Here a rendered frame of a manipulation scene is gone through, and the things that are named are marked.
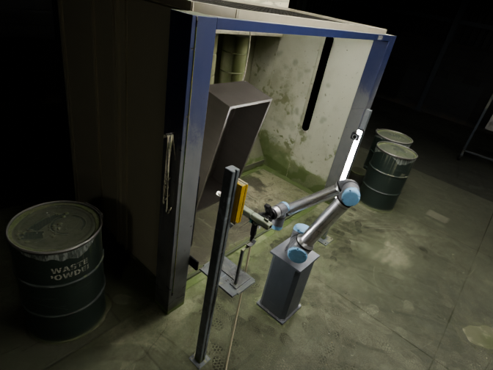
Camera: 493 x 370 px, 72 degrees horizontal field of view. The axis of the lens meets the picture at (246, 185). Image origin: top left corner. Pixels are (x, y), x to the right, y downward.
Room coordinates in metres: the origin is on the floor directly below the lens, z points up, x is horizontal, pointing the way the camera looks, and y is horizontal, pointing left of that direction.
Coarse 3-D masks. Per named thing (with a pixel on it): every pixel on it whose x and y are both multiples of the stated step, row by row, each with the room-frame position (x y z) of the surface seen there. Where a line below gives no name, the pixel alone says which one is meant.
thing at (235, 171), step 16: (224, 176) 1.55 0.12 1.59; (224, 192) 1.54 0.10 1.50; (224, 208) 1.53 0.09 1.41; (224, 224) 1.53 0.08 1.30; (224, 240) 1.55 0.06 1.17; (208, 272) 1.55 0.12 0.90; (208, 288) 1.54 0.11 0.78; (208, 304) 1.53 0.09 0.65; (208, 320) 1.53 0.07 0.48; (208, 336) 1.56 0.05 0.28
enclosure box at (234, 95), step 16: (208, 96) 2.73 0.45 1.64; (224, 96) 2.76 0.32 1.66; (240, 96) 2.88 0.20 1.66; (256, 96) 3.01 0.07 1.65; (208, 112) 2.72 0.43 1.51; (224, 112) 2.63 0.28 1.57; (240, 112) 3.29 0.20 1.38; (256, 112) 3.19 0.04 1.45; (208, 128) 2.71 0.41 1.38; (224, 128) 3.30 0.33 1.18; (240, 128) 3.27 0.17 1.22; (256, 128) 3.16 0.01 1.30; (208, 144) 2.70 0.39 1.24; (224, 144) 3.36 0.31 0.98; (240, 144) 3.25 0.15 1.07; (208, 160) 2.68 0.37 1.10; (224, 160) 3.34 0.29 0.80; (240, 160) 3.23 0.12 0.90; (208, 176) 3.37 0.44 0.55; (240, 176) 3.20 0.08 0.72; (208, 192) 3.12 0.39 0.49
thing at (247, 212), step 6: (216, 192) 2.03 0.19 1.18; (246, 210) 1.87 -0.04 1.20; (246, 216) 1.85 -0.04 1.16; (252, 216) 1.82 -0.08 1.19; (258, 216) 1.82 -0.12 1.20; (252, 222) 1.83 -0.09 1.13; (258, 222) 1.79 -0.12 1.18; (264, 222) 1.77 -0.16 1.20; (270, 222) 1.77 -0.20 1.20; (252, 228) 1.82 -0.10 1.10; (264, 228) 1.76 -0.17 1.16; (270, 228) 1.77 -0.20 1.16; (252, 234) 1.81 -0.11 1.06
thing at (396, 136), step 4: (380, 132) 5.33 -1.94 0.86; (384, 132) 5.39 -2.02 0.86; (388, 132) 5.43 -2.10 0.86; (392, 132) 5.47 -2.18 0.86; (396, 132) 5.49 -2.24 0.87; (384, 136) 5.19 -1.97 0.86; (388, 136) 5.23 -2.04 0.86; (392, 136) 5.25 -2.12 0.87; (396, 136) 5.31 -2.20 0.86; (400, 136) 5.36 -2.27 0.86; (404, 136) 5.38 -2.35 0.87; (396, 140) 5.09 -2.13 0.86; (400, 140) 5.12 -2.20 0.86; (404, 140) 5.16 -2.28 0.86; (408, 140) 5.20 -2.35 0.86
